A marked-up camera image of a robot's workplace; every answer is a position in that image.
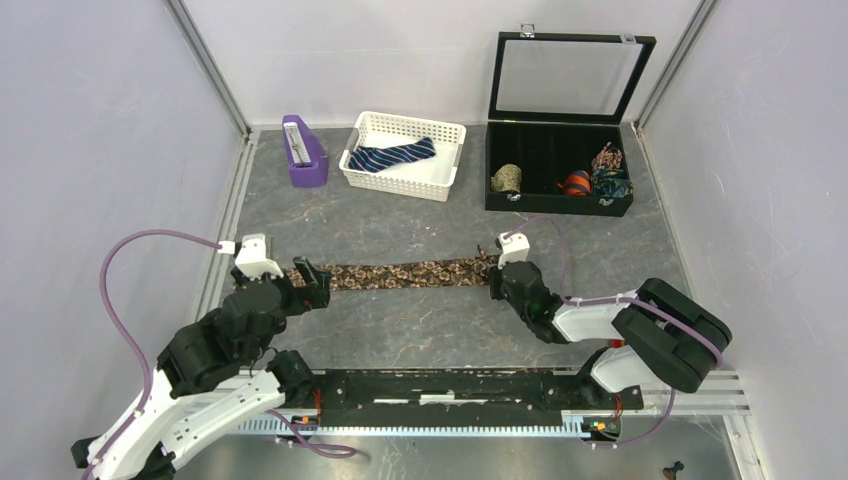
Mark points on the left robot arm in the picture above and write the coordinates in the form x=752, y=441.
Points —
x=180, y=409

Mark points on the brown floral tie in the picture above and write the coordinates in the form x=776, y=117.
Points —
x=459, y=272

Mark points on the teal patterned tie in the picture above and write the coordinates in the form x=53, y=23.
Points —
x=610, y=183

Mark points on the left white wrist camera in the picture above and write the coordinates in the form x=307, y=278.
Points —
x=253, y=255

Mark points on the orange navy rolled tie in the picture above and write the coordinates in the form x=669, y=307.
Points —
x=578, y=184

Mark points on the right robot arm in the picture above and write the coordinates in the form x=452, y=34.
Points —
x=664, y=335

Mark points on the olive rolled tie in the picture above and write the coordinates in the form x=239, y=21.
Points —
x=507, y=179

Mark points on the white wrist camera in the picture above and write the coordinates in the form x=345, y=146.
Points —
x=253, y=255
x=514, y=247

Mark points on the black display case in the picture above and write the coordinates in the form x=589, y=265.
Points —
x=556, y=99

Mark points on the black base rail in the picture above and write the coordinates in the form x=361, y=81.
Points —
x=431, y=398

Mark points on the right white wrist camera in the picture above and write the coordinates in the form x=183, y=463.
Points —
x=514, y=247

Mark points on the purple metronome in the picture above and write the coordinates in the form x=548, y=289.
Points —
x=308, y=164

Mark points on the pink patterned tie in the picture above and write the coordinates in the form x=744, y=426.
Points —
x=609, y=157

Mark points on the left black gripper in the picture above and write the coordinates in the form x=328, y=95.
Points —
x=307, y=298

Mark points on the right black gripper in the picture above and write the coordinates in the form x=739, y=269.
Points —
x=495, y=275

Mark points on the white plastic basket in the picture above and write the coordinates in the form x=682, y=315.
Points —
x=429, y=179

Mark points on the navy striped tie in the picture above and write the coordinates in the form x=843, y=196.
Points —
x=374, y=159

